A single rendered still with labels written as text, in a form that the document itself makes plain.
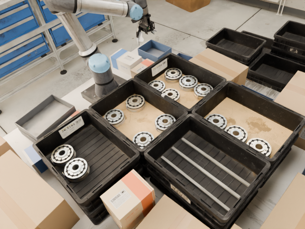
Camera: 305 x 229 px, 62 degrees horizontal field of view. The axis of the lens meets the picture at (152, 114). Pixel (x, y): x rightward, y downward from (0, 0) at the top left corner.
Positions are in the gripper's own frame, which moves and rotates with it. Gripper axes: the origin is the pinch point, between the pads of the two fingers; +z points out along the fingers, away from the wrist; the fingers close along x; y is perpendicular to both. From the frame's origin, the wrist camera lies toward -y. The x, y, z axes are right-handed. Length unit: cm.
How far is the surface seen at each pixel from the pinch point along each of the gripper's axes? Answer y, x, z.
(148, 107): 43, -42, 0
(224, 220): 106, -68, -12
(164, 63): 30.1, -14.5, -3.7
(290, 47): 63, 96, 44
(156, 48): -5.0, 12.7, 17.4
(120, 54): -11.8, -15.1, 7.1
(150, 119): 50, -48, 0
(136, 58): 0.7, -11.9, 7.3
